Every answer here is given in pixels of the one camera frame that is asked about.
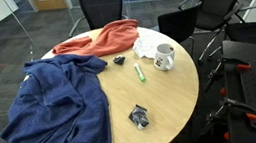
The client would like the crumpled black plastic wrapper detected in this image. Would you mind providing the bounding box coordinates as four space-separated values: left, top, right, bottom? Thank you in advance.
126 102 151 132

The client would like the green Expo dry-erase marker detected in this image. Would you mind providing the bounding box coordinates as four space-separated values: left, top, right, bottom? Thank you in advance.
133 61 147 83

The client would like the small black binder clip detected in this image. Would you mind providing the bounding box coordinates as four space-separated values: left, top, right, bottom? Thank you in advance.
112 54 127 67

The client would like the white cartoon print mug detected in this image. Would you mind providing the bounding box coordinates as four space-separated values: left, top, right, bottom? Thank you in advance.
151 41 179 74

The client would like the black clamp with orange handle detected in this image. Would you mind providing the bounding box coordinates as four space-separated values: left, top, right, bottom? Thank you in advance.
198 52 255 94
202 93 256 135

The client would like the blue knit cloth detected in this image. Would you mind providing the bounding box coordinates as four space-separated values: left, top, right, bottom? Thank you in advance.
0 47 120 143

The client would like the white paper doily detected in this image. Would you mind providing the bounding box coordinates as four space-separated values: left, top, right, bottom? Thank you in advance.
130 30 168 63

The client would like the orange knit cloth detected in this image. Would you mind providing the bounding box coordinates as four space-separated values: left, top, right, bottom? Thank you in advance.
48 17 143 64

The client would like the wooden door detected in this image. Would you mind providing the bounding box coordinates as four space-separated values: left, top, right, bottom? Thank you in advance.
29 0 69 14

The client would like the black mesh office chair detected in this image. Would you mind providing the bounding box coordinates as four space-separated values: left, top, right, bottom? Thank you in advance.
153 0 256 70
63 0 130 38
221 4 256 56

